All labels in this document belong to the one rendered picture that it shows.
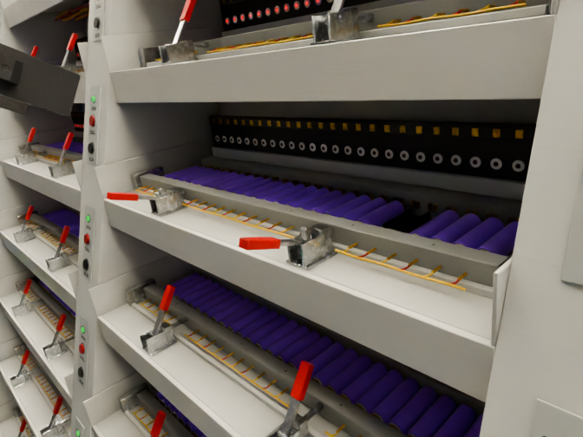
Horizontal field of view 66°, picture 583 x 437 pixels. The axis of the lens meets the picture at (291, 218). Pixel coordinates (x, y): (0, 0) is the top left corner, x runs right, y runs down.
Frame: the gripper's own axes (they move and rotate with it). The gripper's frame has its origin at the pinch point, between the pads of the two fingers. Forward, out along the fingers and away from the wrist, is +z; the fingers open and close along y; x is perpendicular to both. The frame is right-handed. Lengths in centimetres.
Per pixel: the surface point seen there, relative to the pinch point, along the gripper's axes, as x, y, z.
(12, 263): -36, -100, 30
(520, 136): 8.2, 23.7, 33.2
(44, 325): -44, -73, 32
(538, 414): -11.4, 33.3, 20.9
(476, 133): 8.3, 19.7, 33.1
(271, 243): -6.6, 12.9, 16.9
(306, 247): -6.4, 13.3, 20.8
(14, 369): -63, -92, 35
